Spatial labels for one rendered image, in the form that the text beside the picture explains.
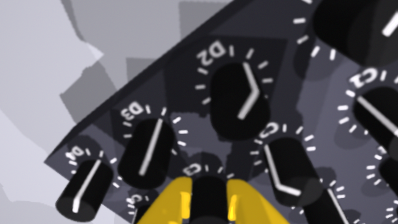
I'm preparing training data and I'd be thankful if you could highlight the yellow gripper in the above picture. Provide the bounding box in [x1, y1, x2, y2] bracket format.
[137, 177, 289, 224]

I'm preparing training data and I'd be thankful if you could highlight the dark grey panel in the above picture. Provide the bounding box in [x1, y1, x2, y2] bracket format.
[43, 0, 398, 224]

